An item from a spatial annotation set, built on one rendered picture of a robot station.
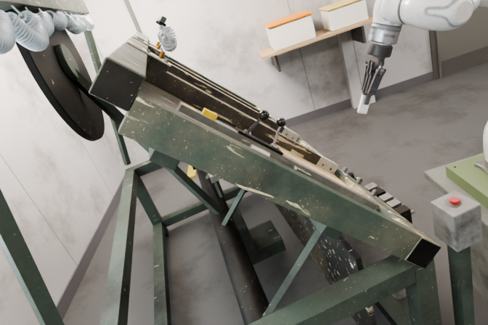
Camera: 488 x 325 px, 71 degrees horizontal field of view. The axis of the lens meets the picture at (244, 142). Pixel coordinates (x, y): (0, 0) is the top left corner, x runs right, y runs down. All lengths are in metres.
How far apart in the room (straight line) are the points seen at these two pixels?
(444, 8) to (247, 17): 3.59
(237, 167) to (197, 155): 0.12
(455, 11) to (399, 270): 0.93
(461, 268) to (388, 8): 1.11
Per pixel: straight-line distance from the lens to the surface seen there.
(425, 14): 1.07
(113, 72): 0.87
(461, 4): 1.05
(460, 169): 1.96
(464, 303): 1.91
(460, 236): 1.58
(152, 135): 0.90
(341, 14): 4.17
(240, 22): 4.47
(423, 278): 1.59
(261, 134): 1.63
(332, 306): 1.42
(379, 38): 1.18
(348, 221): 1.21
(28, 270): 1.15
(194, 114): 1.15
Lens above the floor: 1.90
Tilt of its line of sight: 23 degrees down
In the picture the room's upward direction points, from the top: 20 degrees counter-clockwise
